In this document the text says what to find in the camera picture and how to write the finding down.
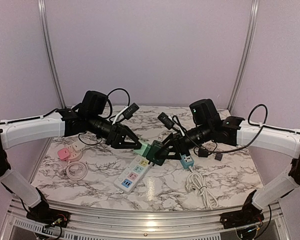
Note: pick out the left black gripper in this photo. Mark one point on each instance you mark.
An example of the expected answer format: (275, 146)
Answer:
(116, 139)

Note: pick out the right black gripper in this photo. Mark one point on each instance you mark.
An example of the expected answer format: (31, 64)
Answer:
(182, 146)

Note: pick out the dark green cube adapter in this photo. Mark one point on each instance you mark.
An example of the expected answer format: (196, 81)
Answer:
(154, 153)

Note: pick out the teal power strip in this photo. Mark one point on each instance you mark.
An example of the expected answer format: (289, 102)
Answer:
(186, 161)

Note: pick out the light green plug adapter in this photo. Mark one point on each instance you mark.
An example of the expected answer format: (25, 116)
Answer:
(144, 149)

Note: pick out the black power adapter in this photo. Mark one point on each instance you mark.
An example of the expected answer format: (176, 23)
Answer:
(202, 153)

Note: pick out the white long power strip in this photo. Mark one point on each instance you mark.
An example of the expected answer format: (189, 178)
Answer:
(132, 175)

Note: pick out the beige round power strip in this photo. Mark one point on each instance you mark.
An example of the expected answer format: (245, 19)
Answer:
(76, 150)

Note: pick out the small black usb charger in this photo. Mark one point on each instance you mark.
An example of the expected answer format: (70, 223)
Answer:
(218, 156)

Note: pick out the pink cube socket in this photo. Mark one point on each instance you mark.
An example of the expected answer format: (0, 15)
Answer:
(64, 154)

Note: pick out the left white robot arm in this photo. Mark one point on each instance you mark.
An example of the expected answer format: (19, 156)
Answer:
(60, 123)

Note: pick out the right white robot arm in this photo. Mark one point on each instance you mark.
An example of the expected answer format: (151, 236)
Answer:
(238, 132)

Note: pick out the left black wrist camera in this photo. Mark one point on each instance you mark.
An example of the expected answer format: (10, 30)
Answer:
(93, 103)

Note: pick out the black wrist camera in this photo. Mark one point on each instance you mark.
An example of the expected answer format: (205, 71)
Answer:
(204, 112)
(93, 103)

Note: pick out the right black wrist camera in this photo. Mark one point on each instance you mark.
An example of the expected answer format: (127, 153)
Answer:
(204, 112)

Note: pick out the aluminium front rail frame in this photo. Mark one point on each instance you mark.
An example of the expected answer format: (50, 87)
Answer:
(91, 223)

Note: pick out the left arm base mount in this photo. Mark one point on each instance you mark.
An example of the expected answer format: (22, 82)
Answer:
(44, 214)

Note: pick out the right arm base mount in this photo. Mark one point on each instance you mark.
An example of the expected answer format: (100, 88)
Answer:
(247, 215)

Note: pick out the left aluminium post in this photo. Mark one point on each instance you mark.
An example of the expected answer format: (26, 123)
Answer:
(49, 52)

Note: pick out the aluminium post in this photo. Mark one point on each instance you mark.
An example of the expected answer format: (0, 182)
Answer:
(49, 52)
(251, 29)

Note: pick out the right aluminium post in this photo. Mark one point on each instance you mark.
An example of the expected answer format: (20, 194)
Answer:
(251, 29)

